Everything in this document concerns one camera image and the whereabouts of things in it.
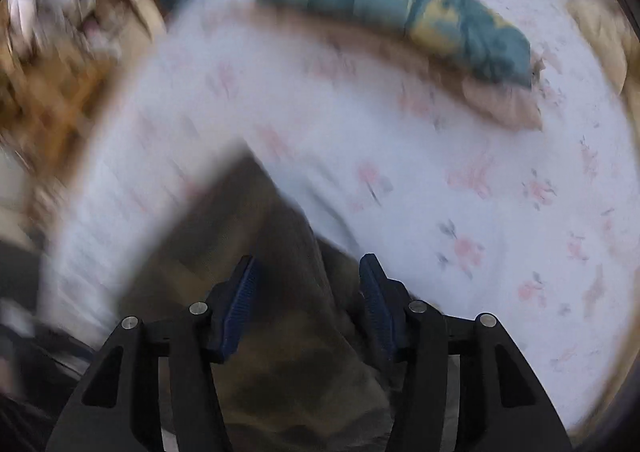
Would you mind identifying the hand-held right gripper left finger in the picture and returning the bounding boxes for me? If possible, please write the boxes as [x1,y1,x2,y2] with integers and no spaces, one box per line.
[45,254,262,452]

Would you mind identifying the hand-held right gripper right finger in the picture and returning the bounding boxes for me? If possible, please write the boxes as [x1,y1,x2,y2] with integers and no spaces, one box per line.
[357,253,575,452]

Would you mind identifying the camouflage pants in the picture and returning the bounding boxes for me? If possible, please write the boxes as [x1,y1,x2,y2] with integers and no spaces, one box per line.
[117,154,401,452]

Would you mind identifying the white floral bed sheet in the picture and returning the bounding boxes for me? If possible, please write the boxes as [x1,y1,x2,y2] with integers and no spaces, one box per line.
[40,0,636,438]

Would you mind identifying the beige folded cloth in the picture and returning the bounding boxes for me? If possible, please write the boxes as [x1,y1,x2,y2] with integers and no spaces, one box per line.
[240,7,546,133]

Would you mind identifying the cream comforter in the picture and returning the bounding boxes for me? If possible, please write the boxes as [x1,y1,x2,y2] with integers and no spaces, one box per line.
[517,0,631,98]

